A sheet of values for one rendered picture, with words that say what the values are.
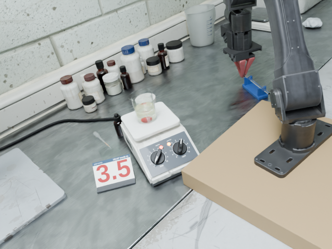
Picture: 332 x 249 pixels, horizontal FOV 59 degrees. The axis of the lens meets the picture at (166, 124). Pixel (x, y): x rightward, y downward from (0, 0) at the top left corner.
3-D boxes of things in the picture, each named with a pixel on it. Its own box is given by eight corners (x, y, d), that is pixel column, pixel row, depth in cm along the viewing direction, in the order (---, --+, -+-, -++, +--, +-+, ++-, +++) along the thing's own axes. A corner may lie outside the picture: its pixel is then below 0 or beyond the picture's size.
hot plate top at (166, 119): (182, 123, 70) (181, 120, 69) (135, 143, 67) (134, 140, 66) (161, 103, 79) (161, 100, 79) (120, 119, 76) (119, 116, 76)
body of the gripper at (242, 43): (222, 54, 94) (221, 30, 90) (251, 46, 95) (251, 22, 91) (231, 60, 88) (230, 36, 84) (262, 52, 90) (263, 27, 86)
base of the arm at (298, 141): (252, 132, 56) (284, 147, 51) (311, 89, 65) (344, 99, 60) (252, 162, 61) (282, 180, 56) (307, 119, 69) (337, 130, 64)
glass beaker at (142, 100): (152, 111, 76) (145, 83, 71) (162, 120, 72) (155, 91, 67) (131, 120, 74) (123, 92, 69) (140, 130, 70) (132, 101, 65)
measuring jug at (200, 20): (205, 32, 143) (202, 0, 135) (228, 35, 135) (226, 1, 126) (181, 47, 133) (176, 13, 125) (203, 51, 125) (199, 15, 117)
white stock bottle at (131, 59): (142, 83, 110) (134, 50, 102) (124, 84, 111) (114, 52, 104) (146, 74, 115) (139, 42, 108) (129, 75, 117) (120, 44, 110)
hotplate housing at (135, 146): (203, 166, 68) (200, 139, 64) (152, 189, 65) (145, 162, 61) (165, 122, 86) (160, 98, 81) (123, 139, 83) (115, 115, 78)
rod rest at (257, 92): (268, 97, 87) (269, 86, 85) (258, 100, 87) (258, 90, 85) (251, 84, 96) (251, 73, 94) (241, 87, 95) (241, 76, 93)
